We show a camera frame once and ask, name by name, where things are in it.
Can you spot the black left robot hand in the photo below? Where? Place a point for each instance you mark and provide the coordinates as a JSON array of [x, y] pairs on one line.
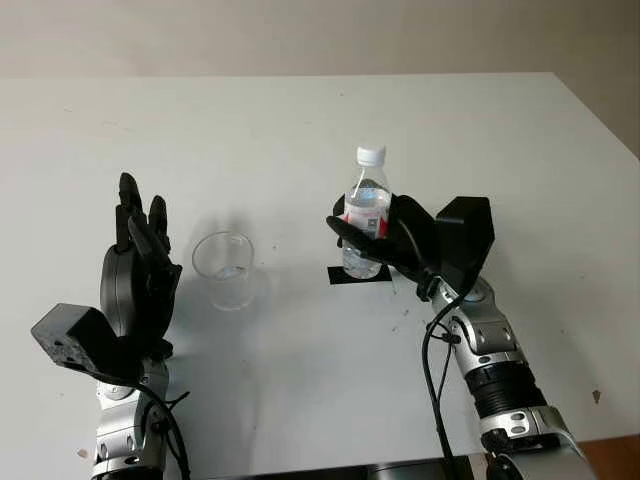
[[135, 290]]

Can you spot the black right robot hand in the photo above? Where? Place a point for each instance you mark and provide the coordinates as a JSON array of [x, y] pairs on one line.
[[415, 235]]

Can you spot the clear water bottle white cap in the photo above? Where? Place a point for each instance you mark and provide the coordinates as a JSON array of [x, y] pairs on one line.
[[367, 200]]

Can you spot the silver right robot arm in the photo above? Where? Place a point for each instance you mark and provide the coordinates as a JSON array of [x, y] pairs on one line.
[[500, 380]]

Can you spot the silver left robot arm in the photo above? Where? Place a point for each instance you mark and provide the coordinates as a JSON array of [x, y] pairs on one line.
[[122, 425]]

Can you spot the clear plastic cup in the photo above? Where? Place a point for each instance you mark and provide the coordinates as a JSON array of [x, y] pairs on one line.
[[225, 280]]

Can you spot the black square tape marker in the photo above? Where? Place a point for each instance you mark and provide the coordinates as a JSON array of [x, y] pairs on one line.
[[340, 277]]

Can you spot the dark robot torso top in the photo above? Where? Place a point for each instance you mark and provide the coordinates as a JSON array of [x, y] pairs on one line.
[[350, 470]]

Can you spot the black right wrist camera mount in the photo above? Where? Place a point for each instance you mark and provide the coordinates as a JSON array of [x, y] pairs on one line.
[[465, 235]]

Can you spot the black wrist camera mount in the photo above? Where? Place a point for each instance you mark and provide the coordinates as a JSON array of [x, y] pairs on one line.
[[465, 235], [72, 335]]

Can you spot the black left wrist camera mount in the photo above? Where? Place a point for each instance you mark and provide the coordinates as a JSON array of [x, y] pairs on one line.
[[72, 335]]

